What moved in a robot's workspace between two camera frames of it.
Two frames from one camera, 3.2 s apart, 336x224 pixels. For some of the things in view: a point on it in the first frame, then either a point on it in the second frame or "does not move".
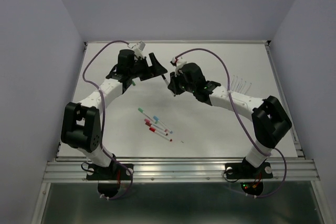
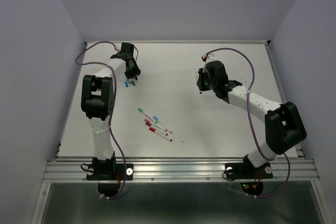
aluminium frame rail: x=179 y=171 does not move
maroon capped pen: x=156 y=128 does not move
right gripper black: x=172 y=84 to x=201 y=74
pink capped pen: x=155 y=125 does not move
